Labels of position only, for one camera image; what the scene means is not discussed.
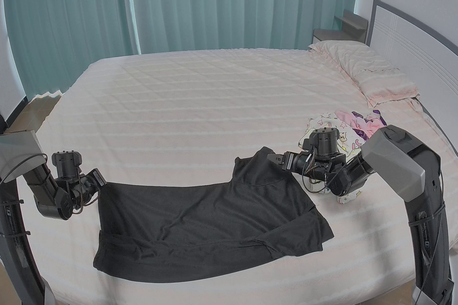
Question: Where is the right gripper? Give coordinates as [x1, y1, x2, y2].
[268, 151, 312, 176]

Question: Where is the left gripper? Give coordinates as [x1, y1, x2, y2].
[82, 168, 108, 198]

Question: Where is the black T-shirt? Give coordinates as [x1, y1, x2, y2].
[93, 146, 335, 284]

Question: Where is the bed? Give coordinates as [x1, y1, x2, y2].
[0, 0, 458, 305]

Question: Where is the white printed pyjama top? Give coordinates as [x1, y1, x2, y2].
[300, 112, 367, 206]

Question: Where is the purple garment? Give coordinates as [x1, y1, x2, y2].
[351, 111, 387, 140]

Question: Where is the pink garment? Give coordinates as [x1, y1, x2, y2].
[334, 110, 385, 136]

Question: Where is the cream pillow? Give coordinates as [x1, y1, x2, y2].
[308, 40, 420, 108]

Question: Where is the grey bedside table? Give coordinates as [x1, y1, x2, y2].
[313, 9, 368, 44]

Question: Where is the black cable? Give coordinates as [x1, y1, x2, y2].
[303, 175, 329, 195]
[0, 152, 48, 184]

